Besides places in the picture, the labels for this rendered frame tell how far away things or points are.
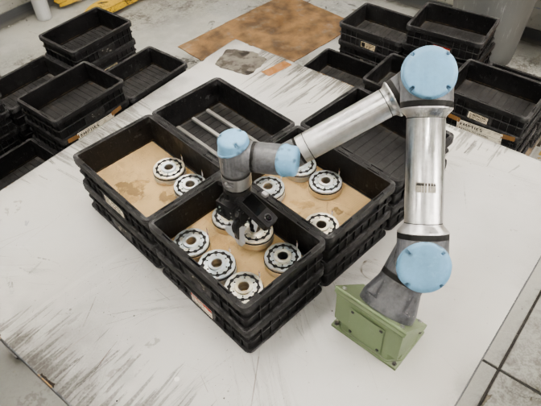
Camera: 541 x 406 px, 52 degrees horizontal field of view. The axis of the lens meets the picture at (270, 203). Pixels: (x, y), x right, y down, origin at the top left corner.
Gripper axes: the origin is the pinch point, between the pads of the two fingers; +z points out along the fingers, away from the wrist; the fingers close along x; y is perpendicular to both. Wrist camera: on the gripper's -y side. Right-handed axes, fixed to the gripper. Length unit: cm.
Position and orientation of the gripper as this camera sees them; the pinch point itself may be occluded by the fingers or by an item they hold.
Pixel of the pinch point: (248, 238)
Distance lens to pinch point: 153.3
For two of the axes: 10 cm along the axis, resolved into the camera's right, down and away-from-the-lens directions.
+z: 0.4, 6.9, 7.2
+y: -7.9, -4.3, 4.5
